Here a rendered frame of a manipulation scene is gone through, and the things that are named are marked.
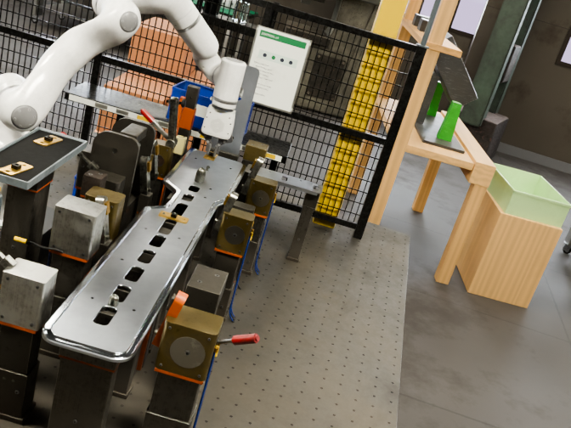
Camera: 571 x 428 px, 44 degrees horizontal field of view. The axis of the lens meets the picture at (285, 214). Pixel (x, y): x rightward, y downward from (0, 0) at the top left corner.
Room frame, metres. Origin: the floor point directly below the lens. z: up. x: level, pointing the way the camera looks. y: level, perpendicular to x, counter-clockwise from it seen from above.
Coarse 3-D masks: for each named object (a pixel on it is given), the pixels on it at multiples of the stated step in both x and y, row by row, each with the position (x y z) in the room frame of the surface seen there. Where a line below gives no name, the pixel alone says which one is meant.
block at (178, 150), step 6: (180, 138) 2.37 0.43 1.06; (186, 138) 2.39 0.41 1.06; (180, 144) 2.37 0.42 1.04; (174, 150) 2.37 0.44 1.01; (180, 150) 2.37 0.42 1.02; (174, 156) 2.38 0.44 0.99; (180, 156) 2.38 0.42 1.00; (174, 162) 2.38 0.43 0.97; (168, 192) 2.38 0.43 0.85; (162, 204) 2.38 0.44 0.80
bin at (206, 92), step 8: (176, 88) 2.68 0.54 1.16; (184, 88) 2.83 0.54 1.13; (208, 88) 2.83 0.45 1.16; (176, 96) 2.68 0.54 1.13; (184, 96) 2.67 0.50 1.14; (200, 96) 2.67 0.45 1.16; (208, 96) 2.82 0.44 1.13; (200, 104) 2.67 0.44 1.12; (208, 104) 2.66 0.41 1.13; (168, 112) 2.68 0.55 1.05; (200, 112) 2.67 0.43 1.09; (200, 120) 2.67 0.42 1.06; (248, 120) 2.77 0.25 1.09; (200, 128) 2.66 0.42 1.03
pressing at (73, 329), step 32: (192, 160) 2.36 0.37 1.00; (224, 160) 2.46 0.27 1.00; (192, 192) 2.07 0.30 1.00; (224, 192) 2.15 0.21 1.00; (128, 224) 1.71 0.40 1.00; (160, 224) 1.77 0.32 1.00; (192, 224) 1.84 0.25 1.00; (128, 256) 1.54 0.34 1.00; (160, 256) 1.59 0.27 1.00; (96, 288) 1.36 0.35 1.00; (128, 288) 1.40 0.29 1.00; (160, 288) 1.44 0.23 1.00; (64, 320) 1.20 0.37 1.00; (128, 320) 1.27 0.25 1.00; (96, 352) 1.14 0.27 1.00; (128, 352) 1.17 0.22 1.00
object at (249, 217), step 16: (224, 224) 1.88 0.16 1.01; (240, 224) 1.88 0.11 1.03; (224, 240) 1.88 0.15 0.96; (240, 240) 1.88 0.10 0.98; (224, 256) 1.88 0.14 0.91; (240, 256) 1.88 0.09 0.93; (240, 272) 1.91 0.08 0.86; (224, 288) 1.88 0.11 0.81; (224, 304) 1.88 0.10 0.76; (224, 320) 1.88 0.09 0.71
